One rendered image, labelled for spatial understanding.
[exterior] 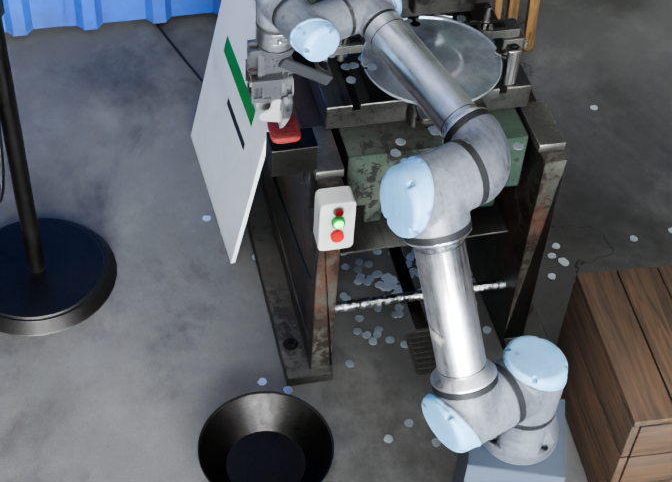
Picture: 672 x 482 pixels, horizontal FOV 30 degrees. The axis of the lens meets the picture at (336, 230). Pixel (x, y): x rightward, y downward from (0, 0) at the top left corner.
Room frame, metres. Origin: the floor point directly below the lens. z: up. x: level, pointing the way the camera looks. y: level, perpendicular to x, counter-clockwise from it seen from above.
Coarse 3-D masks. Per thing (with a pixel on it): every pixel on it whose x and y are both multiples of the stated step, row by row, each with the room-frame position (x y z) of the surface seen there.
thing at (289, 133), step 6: (294, 120) 1.87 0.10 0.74; (270, 126) 1.85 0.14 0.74; (276, 126) 1.85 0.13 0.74; (288, 126) 1.86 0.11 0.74; (294, 126) 1.86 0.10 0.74; (270, 132) 1.84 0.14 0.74; (276, 132) 1.83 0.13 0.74; (282, 132) 1.84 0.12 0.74; (288, 132) 1.84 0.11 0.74; (294, 132) 1.84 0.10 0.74; (300, 132) 1.84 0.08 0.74; (276, 138) 1.82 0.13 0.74; (282, 138) 1.82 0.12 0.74; (288, 138) 1.82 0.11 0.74; (294, 138) 1.83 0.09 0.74
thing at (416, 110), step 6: (474, 102) 1.92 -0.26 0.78; (480, 102) 1.93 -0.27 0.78; (414, 108) 1.98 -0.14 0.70; (420, 108) 1.89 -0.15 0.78; (408, 114) 2.00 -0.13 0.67; (414, 114) 1.98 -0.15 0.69; (420, 114) 1.88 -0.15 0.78; (408, 120) 1.99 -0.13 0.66; (414, 120) 1.98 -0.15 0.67; (420, 120) 1.87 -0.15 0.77; (426, 120) 1.86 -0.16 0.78; (414, 126) 1.98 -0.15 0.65; (420, 126) 1.99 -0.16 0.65
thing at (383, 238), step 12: (360, 216) 2.04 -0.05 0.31; (480, 216) 2.07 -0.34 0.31; (492, 216) 2.08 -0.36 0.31; (360, 228) 2.01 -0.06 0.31; (372, 228) 2.01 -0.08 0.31; (384, 228) 2.01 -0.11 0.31; (480, 228) 2.03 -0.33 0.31; (492, 228) 2.04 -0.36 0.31; (504, 228) 2.04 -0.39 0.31; (360, 240) 1.97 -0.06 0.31; (372, 240) 1.97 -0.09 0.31; (384, 240) 1.97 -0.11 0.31; (396, 240) 1.98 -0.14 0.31; (348, 252) 1.93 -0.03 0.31
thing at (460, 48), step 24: (408, 24) 2.16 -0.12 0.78; (432, 24) 2.17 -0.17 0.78; (456, 24) 2.17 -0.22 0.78; (432, 48) 2.08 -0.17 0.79; (456, 48) 2.09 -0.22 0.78; (480, 48) 2.10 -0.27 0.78; (384, 72) 2.00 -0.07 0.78; (456, 72) 2.01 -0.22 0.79; (480, 72) 2.02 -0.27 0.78; (408, 96) 1.93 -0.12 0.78; (480, 96) 1.94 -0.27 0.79
